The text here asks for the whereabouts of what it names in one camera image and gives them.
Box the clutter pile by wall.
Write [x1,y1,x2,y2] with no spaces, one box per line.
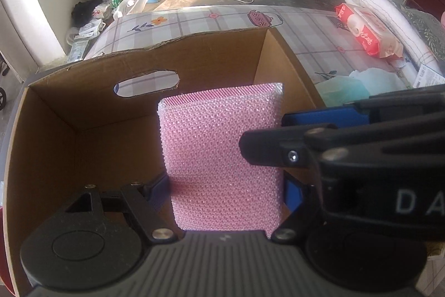
[66,0,166,63]

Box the red tissue pack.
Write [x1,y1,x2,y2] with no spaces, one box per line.
[336,3,404,59]

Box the grey patterned blanket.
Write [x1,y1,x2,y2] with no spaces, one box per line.
[400,5,444,75]

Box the brown cardboard box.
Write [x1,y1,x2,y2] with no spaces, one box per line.
[1,28,323,296]

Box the white rolled quilt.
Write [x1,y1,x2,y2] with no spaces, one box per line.
[345,0,444,87]

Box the pink textured sponge pad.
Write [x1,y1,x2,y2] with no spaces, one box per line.
[158,83,284,235]

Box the translucent plastic bag bundle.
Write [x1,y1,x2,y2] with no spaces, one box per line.
[315,68,407,107]

